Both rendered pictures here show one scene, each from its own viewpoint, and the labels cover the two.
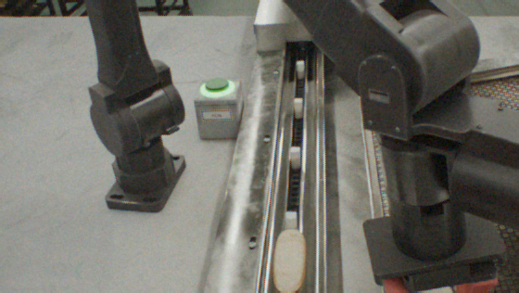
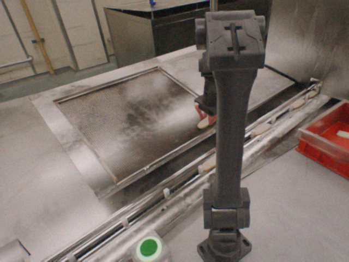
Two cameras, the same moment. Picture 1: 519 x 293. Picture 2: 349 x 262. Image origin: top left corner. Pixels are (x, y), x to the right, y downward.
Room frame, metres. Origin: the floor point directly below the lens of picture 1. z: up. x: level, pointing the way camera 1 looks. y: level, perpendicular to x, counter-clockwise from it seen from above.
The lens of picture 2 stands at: (0.94, 0.34, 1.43)
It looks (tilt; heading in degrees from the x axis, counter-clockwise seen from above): 37 degrees down; 221
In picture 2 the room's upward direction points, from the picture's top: 2 degrees counter-clockwise
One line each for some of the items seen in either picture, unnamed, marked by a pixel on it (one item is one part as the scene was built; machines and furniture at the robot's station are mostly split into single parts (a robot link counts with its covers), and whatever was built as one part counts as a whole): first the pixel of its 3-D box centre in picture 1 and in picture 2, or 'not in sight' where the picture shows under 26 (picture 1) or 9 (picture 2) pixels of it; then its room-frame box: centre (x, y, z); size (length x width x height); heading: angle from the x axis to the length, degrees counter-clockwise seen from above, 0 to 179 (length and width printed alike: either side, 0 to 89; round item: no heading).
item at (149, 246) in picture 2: (217, 87); (149, 248); (0.80, 0.06, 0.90); 0.04 x 0.04 x 0.02
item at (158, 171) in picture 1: (143, 162); (224, 240); (0.66, 0.17, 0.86); 0.12 x 0.09 x 0.08; 164
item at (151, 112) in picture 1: (143, 121); (222, 214); (0.65, 0.16, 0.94); 0.09 x 0.05 x 0.10; 41
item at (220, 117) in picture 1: (222, 117); (151, 260); (0.80, 0.06, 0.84); 0.08 x 0.08 x 0.11; 82
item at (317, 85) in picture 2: not in sight; (315, 85); (-0.25, 0.08, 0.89); 0.06 x 0.01 x 0.06; 82
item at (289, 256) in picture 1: (289, 257); (212, 161); (0.45, -0.02, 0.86); 0.10 x 0.04 x 0.01; 172
